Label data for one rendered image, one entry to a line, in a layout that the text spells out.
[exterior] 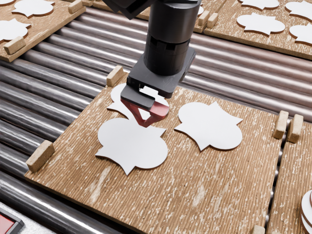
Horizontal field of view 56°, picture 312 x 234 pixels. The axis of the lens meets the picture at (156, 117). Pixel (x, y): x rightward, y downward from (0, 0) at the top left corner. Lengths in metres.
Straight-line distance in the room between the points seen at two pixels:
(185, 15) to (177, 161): 0.30
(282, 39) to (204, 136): 0.46
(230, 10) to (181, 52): 0.70
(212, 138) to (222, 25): 0.48
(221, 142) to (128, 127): 0.19
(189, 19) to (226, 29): 0.61
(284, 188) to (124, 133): 0.31
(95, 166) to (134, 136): 0.09
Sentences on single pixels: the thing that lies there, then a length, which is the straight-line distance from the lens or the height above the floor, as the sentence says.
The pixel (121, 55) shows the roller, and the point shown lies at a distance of 0.84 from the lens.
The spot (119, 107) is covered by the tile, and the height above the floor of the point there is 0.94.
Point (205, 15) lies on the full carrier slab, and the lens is 0.97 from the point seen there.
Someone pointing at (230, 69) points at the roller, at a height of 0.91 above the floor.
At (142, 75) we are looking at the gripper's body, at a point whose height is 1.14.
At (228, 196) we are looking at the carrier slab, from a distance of 0.53.
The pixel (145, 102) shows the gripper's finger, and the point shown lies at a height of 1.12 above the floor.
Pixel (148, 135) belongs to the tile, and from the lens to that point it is 0.57.
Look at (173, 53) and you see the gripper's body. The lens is 0.37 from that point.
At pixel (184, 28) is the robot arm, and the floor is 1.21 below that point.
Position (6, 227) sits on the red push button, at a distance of 0.55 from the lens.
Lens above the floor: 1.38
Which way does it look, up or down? 45 degrees down
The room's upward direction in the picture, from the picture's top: straight up
